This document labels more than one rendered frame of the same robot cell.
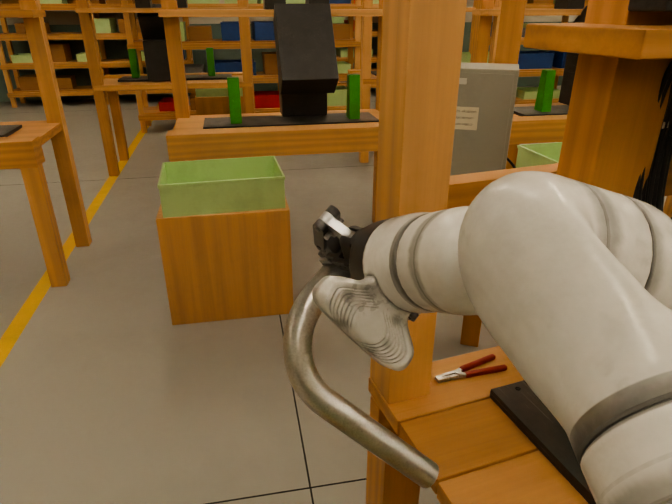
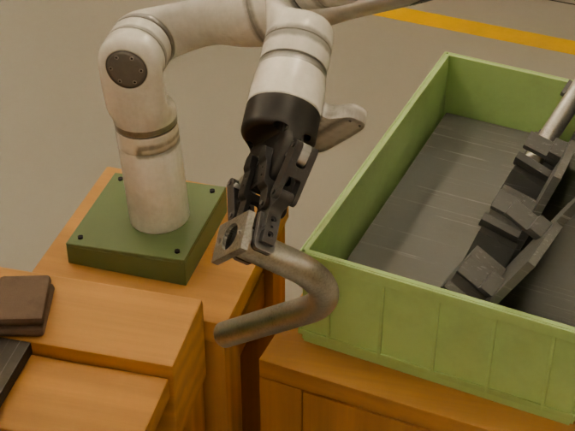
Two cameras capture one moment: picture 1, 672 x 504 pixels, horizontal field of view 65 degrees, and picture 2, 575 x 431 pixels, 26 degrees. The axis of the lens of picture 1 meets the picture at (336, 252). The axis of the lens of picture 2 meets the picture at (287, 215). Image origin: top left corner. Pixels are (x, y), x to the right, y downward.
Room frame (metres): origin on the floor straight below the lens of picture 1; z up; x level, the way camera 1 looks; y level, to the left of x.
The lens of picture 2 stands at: (1.24, 0.53, 2.06)
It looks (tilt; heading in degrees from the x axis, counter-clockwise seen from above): 37 degrees down; 214
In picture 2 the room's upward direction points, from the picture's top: straight up
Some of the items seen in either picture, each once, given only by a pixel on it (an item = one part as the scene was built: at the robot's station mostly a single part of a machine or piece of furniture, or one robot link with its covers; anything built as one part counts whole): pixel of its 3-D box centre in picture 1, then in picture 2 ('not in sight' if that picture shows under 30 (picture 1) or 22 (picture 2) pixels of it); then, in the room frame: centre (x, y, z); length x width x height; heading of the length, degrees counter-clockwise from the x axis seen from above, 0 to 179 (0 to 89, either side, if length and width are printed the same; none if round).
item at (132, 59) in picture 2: not in sight; (139, 78); (0.09, -0.49, 1.14); 0.09 x 0.09 x 0.17; 22
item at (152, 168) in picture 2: not in sight; (152, 170); (0.09, -0.48, 0.98); 0.09 x 0.09 x 0.17; 23
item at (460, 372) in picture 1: (469, 370); not in sight; (0.87, -0.28, 0.89); 0.16 x 0.05 x 0.01; 112
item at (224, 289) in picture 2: not in sight; (162, 249); (0.09, -0.48, 0.83); 0.32 x 0.32 x 0.04; 17
